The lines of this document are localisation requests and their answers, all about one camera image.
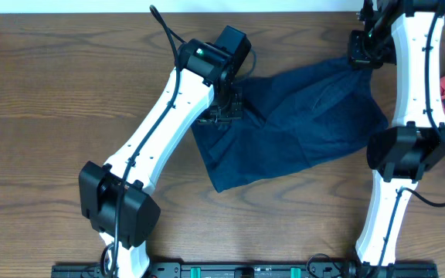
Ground navy blue shorts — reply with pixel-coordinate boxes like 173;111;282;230
192;58;389;192

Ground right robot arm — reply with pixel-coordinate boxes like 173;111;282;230
341;0;445;277

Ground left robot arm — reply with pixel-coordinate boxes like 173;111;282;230
78;25;252;277

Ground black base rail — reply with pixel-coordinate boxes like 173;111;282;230
51;261;440;278

